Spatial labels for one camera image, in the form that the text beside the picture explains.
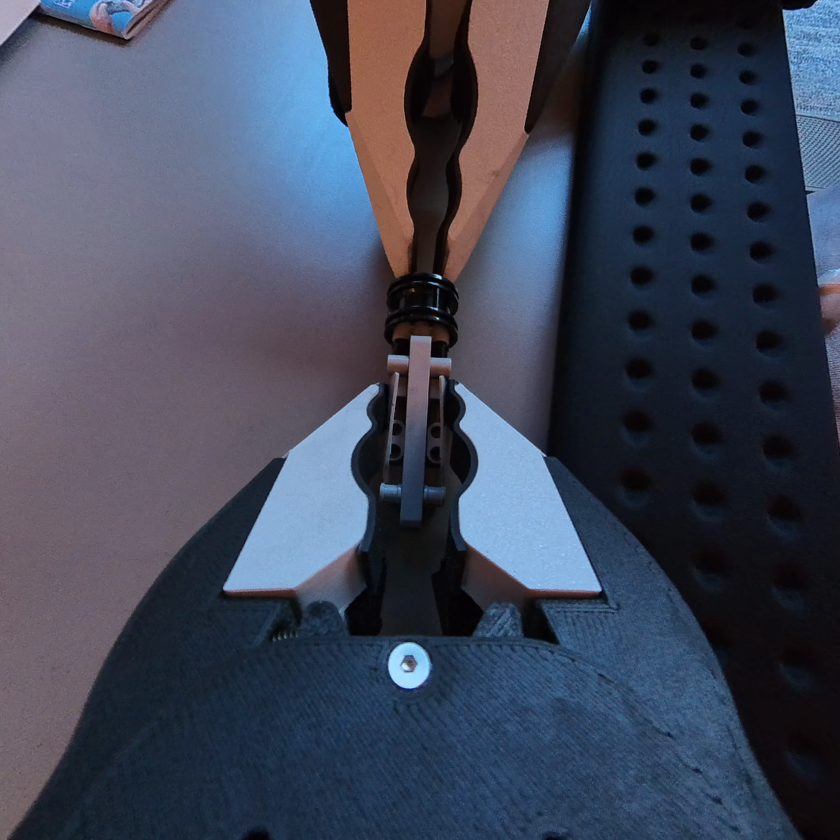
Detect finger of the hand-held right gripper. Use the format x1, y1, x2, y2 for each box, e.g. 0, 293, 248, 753
440, 0, 553, 280
345, 0, 429, 278

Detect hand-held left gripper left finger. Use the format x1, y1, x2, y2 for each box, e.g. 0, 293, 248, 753
223, 382, 388, 636

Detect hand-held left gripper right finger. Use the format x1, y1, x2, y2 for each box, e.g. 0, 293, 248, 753
448, 381, 603, 634

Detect grey toy brick assembly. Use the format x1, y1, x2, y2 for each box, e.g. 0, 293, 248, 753
379, 322, 457, 527

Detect black toy wheel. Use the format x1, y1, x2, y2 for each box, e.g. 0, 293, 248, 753
386, 269, 460, 330

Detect grey desk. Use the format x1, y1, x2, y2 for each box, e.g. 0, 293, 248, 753
0, 0, 588, 840

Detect black perforated panel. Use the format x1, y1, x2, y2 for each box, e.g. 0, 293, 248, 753
548, 0, 840, 840

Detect blue illustrated booklet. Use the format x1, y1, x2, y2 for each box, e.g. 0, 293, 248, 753
39, 0, 173, 40

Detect pale pink cloth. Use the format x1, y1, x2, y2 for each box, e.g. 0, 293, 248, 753
806, 190, 840, 411

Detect white printed paper sheet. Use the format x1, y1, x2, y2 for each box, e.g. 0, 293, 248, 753
0, 0, 42, 47

